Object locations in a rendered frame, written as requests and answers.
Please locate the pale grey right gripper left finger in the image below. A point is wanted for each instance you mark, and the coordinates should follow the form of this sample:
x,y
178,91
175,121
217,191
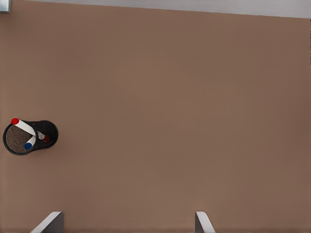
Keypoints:
x,y
52,222

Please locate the silver frame post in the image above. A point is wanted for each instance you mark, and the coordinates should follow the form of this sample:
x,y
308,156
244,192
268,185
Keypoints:
x,y
5,5

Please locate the white pen with blue cap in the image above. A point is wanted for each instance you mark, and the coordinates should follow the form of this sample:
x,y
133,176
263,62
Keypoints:
x,y
29,144

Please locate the white pen with red cap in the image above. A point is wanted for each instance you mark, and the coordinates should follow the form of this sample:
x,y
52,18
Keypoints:
x,y
24,125

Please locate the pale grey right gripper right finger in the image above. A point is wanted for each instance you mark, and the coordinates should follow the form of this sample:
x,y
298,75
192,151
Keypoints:
x,y
203,223

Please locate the black mesh pen holder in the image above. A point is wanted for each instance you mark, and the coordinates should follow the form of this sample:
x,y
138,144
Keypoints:
x,y
46,129

